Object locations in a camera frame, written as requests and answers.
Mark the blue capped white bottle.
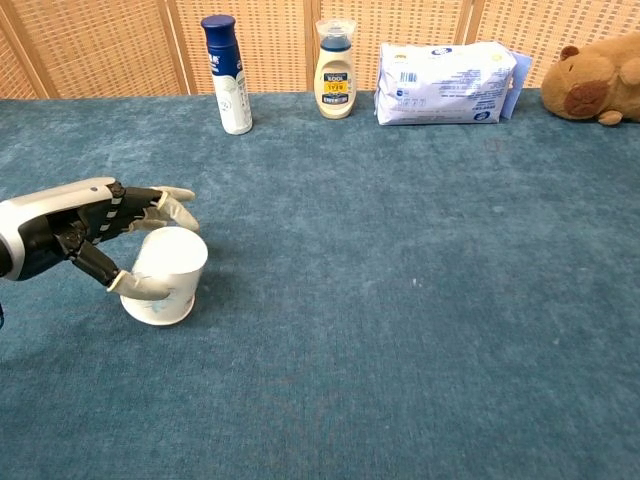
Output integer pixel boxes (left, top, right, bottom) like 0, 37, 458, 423
200, 14, 254, 136

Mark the blue table cloth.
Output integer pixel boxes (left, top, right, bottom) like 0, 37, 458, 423
0, 88, 640, 480

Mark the brown capybara plush toy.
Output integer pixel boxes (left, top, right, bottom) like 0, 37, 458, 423
541, 33, 640, 126

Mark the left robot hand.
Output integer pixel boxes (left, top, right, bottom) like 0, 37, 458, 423
0, 176, 201, 301

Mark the woven rattan folding screen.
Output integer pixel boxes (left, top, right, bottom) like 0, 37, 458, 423
0, 0, 640, 100

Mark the floral white paper cup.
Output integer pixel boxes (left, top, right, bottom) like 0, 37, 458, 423
119, 227, 209, 327

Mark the cream squeeze sauce bottle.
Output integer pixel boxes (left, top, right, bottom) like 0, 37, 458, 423
314, 18, 357, 120

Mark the white tissue pack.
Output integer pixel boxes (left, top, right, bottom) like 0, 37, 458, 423
374, 41, 534, 126

